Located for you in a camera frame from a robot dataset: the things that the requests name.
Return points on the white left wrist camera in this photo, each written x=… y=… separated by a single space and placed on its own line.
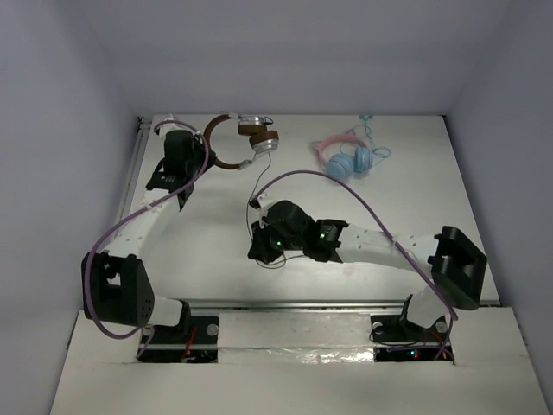
x=170 y=121

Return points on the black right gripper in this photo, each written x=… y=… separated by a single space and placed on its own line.
x=262 y=248

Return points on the aluminium rail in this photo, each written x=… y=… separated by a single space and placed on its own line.
x=143 y=129
x=293 y=304

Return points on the aluminium left side rail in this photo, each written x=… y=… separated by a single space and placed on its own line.
x=143 y=129

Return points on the brown silver headphones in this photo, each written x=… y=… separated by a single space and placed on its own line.
x=261 y=139

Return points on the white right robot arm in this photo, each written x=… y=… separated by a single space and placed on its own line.
x=451 y=265

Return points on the aluminium front rail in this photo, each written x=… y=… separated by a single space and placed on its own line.
x=293 y=304

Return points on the pink blue cat-ear headphones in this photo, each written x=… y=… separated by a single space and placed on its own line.
x=341 y=166

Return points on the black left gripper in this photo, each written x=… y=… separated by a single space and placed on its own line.
x=200 y=153

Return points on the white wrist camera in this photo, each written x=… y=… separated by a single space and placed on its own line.
x=261 y=202
x=170 y=121

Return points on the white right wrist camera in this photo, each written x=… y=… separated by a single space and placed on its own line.
x=261 y=202

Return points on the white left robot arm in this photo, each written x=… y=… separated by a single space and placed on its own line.
x=116 y=284

